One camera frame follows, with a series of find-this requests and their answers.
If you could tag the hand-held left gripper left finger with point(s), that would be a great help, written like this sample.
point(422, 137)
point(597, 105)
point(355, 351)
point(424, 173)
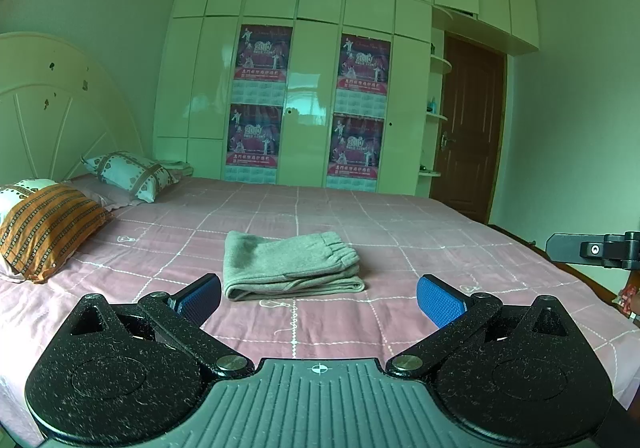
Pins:
point(201, 300)

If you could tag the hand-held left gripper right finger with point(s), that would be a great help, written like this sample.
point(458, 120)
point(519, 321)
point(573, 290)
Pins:
point(440, 300)

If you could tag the pink checked bed sheet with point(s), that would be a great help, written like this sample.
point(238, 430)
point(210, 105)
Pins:
point(425, 238)

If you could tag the red patterned object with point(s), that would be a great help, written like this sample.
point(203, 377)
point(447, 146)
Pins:
point(631, 298)

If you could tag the white glossy wardrobe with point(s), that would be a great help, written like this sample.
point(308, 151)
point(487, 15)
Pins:
point(320, 53)

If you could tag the orange striped pillow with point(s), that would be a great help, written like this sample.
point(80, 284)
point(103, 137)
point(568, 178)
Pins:
point(47, 228)

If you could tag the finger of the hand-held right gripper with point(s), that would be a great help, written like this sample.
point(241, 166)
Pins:
point(565, 245)

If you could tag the white patterned pillow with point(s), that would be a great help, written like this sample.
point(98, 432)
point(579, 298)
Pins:
point(132, 173)

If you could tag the grey pants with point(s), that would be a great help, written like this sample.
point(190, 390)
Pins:
point(290, 263)

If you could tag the purple calendar poster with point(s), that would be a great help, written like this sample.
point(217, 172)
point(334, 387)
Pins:
point(263, 53)
point(363, 63)
point(356, 148)
point(254, 136)

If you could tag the white corner shelves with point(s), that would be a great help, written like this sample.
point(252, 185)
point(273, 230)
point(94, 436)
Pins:
point(436, 118)

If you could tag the pink flat pillow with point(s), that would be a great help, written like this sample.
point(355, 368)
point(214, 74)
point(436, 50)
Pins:
point(95, 190)

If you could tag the white bed headboard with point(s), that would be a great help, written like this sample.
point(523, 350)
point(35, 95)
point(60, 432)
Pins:
point(50, 98)

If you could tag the brown wooden door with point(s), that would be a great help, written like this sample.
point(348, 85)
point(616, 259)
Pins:
point(470, 128)

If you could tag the blue bottle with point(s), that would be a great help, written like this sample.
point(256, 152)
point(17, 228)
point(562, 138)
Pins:
point(432, 104)

